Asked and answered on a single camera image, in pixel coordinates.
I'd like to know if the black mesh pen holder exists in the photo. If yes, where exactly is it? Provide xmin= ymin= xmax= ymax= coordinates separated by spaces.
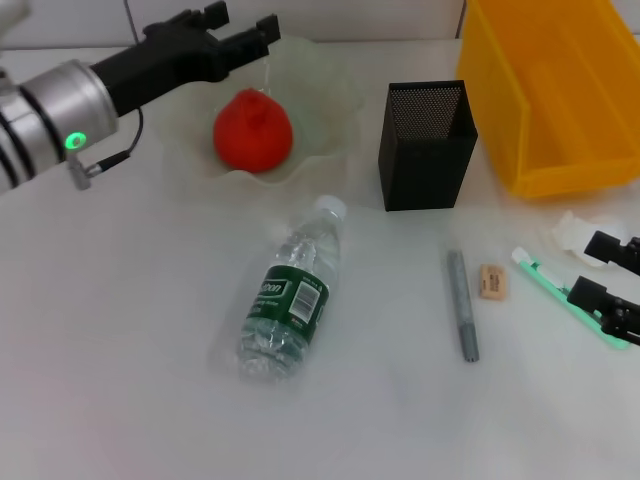
xmin=378 ymin=79 xmax=480 ymax=212

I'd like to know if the green glass fruit bowl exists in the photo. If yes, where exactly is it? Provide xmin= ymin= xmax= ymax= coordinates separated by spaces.
xmin=158 ymin=30 xmax=366 ymax=189

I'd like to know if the beige eraser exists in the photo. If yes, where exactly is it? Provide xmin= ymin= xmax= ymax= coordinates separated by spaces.
xmin=478 ymin=264 xmax=513 ymax=301

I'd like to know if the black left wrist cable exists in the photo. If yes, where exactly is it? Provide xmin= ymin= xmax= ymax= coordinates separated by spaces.
xmin=67 ymin=107 xmax=145 ymax=192

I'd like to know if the red-orange knitted orange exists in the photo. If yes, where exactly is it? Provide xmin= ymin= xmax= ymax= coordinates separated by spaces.
xmin=213 ymin=87 xmax=295 ymax=175

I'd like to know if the green utility knife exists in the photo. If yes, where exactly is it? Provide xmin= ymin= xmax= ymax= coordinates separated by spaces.
xmin=510 ymin=245 xmax=631 ymax=352

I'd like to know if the clear water bottle green label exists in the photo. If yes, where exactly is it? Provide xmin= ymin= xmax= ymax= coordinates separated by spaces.
xmin=209 ymin=194 xmax=348 ymax=384

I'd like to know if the white paper ball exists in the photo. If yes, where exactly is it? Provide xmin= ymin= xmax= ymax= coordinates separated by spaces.
xmin=542 ymin=210 xmax=631 ymax=269

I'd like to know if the yellow plastic bin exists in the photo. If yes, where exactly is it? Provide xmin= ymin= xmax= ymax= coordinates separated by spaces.
xmin=457 ymin=0 xmax=640 ymax=200

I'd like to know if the grey pen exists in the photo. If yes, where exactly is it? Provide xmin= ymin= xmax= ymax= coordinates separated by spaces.
xmin=446 ymin=249 xmax=481 ymax=363

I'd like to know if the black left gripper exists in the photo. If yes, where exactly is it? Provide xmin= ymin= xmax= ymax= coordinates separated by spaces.
xmin=89 ymin=0 xmax=280 ymax=119

